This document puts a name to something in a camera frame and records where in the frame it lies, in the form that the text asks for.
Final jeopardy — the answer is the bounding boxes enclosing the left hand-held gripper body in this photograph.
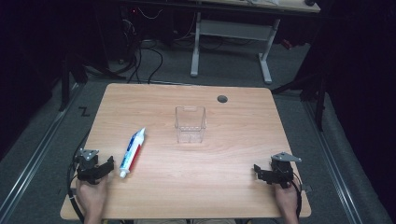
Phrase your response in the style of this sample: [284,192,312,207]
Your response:
[76,147,104,185]

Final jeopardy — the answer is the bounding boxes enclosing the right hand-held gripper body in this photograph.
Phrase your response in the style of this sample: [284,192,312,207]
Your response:
[268,151,303,189]

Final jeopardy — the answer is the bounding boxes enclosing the person's left hand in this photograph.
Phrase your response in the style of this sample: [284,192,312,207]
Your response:
[75,175,109,217]

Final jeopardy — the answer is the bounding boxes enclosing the person's right hand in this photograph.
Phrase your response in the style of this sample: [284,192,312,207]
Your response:
[274,181,302,218]

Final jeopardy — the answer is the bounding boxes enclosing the white red blue toothpaste tube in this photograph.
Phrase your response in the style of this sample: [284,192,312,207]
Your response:
[119,127,147,179]

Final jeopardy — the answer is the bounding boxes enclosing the black metal stand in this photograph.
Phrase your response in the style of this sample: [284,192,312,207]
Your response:
[270,72,329,133]
[58,50,127,113]

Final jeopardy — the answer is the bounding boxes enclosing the clear plastic container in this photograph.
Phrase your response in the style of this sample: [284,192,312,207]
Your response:
[174,105,207,145]

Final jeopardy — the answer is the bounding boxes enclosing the white-legged wooden desk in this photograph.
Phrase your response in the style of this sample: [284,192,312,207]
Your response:
[124,0,321,86]

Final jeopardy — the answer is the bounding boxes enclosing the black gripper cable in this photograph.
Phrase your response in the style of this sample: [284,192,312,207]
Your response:
[66,130,92,224]
[290,171,304,219]

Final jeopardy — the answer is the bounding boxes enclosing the metal floor rail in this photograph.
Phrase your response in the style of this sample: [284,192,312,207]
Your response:
[0,82,86,224]
[302,100,364,224]

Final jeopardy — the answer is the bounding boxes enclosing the black floor cables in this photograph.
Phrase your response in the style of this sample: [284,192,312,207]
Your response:
[122,7,164,85]

